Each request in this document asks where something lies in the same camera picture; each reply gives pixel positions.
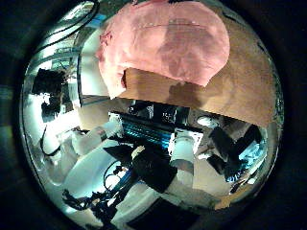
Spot pink cloth garment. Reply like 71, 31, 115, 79
95, 0, 231, 100

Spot computer rack with blue lights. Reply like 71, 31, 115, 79
108, 110, 177, 151

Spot black fabric cover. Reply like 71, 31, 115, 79
104, 144, 178, 195

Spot black office chair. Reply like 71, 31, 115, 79
206, 124, 264, 184

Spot black camera on stand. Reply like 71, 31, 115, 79
31, 67, 67, 123

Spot black looped cable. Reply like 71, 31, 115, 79
38, 125, 62, 157

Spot long black overhead cable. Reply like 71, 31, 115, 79
34, 0, 101, 56

